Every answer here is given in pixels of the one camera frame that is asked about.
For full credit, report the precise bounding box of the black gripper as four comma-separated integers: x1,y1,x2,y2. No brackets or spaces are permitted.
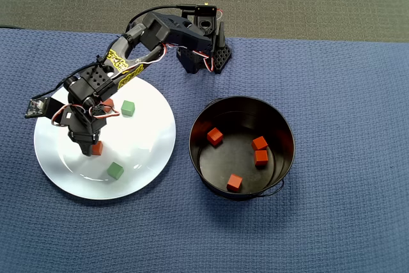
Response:
59,106,108,158

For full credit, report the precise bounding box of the blue woven table cloth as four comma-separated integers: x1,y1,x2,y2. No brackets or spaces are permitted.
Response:
0,27,409,273

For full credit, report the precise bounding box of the green cube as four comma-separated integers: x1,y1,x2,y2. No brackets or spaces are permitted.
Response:
106,161,125,181
120,100,136,118

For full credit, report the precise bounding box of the black plug cable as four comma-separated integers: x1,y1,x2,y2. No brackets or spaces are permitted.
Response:
125,3,196,35

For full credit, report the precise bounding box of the black metal bucket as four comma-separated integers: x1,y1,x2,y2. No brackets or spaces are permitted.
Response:
188,95,295,202

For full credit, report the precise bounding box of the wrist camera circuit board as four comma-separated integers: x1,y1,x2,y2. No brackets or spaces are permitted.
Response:
24,97,52,119

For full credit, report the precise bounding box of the thin black camera cable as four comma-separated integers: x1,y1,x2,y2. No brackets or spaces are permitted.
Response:
30,25,132,101

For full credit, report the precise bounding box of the white round plate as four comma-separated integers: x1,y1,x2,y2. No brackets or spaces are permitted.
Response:
33,76,177,201

